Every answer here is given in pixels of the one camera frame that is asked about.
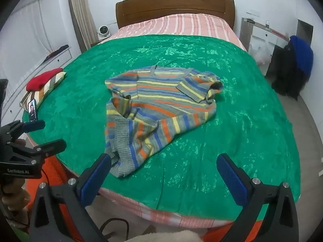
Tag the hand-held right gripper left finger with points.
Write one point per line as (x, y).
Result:
(93, 179)

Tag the striped pillow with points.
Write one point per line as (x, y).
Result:
(51, 85)

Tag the beige curtain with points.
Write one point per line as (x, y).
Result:
(80, 12)

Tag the black clothing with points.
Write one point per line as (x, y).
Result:
(287, 75)

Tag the grey wall box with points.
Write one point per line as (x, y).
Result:
(305, 29)

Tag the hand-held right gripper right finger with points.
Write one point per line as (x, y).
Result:
(232, 179)

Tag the person's left hand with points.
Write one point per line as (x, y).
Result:
(12, 201)

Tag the white dresser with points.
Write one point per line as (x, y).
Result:
(25, 30)

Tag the red cloth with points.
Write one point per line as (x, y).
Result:
(43, 79)

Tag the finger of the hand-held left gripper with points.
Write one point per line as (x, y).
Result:
(55, 145)
(35, 125)

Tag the striped knit sweater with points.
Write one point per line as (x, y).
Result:
(156, 105)

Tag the white desk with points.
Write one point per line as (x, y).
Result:
(265, 31)

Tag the pink striped bed sheet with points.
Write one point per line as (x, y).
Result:
(189, 25)

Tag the green patterned blanket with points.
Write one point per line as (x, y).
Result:
(227, 121)

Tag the clear plastic bag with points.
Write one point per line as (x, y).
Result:
(261, 51)

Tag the orange cloth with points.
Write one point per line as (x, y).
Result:
(56, 167)

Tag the wooden headboard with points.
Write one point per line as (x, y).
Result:
(176, 5)

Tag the smartphone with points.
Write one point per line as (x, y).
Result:
(32, 111)

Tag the small white fan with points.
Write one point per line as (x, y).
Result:
(103, 31)

